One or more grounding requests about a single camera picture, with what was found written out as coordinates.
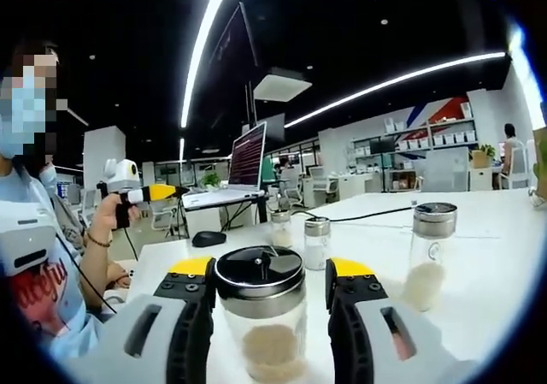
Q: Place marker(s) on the grey mesh office chair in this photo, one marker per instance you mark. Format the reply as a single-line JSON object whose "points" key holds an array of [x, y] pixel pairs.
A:
{"points": [[444, 170]]}

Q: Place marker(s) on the tall seasoning bottle white powder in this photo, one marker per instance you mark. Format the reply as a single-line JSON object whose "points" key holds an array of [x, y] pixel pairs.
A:
{"points": [[427, 281]]}

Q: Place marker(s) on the tall seasoning bottle brown powder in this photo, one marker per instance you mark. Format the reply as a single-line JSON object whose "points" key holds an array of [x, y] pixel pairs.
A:
{"points": [[260, 281]]}

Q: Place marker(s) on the white laptop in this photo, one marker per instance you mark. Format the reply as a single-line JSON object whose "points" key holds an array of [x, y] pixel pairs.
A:
{"points": [[248, 157]]}

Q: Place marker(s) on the black laptop stand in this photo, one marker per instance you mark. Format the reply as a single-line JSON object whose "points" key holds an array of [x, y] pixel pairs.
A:
{"points": [[261, 213]]}

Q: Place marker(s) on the white ceiling air conditioner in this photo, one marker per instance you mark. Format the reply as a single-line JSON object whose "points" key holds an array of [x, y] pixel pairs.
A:
{"points": [[282, 85]]}

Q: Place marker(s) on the white chest device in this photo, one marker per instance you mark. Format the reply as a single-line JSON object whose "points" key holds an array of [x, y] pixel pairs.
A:
{"points": [[30, 238]]}

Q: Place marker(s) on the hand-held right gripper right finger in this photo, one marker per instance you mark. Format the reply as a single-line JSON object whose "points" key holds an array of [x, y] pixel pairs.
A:
{"points": [[354, 328]]}

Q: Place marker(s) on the small potted plant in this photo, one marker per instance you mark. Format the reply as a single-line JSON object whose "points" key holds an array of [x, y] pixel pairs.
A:
{"points": [[488, 149]]}

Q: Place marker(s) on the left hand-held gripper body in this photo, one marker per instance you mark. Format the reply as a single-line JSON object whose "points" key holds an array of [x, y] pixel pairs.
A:
{"points": [[121, 174]]}

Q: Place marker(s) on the small seasoning bottle white powder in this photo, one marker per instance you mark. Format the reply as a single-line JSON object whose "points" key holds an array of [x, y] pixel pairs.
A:
{"points": [[317, 255]]}

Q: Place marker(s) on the black monitor on stand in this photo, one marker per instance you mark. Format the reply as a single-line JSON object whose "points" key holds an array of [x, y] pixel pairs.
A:
{"points": [[382, 145]]}

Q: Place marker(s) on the black hanging display screen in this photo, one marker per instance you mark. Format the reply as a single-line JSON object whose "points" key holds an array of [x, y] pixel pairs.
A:
{"points": [[235, 42]]}

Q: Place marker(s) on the row of white storage bins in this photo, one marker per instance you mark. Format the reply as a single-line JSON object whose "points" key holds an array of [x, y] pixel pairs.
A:
{"points": [[459, 137]]}

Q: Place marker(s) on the bushy green plant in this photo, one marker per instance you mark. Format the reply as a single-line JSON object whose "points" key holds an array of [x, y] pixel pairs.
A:
{"points": [[210, 181]]}

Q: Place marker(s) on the cardboard box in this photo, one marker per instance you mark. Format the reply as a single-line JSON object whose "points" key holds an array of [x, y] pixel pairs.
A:
{"points": [[480, 160]]}

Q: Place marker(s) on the grey storage shelf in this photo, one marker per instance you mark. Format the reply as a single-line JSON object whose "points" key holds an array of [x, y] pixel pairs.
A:
{"points": [[453, 123]]}

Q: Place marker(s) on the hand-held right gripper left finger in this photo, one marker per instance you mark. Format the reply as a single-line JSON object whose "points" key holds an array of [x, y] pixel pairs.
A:
{"points": [[188, 328]]}

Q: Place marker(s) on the white office chair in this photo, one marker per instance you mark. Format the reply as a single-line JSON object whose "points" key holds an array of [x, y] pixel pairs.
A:
{"points": [[519, 166], [322, 185]]}

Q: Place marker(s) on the person's left hand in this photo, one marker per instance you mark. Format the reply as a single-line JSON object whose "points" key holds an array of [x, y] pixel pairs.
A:
{"points": [[104, 219]]}

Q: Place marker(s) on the small seasoning bottle beige powder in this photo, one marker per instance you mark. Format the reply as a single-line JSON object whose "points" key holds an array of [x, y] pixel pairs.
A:
{"points": [[282, 234]]}

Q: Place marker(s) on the long ceiling light strip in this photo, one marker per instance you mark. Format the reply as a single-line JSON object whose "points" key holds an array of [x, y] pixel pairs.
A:
{"points": [[393, 82], [201, 46]]}

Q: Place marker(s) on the black computer mouse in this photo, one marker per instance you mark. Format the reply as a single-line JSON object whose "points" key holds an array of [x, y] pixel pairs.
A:
{"points": [[208, 239]]}

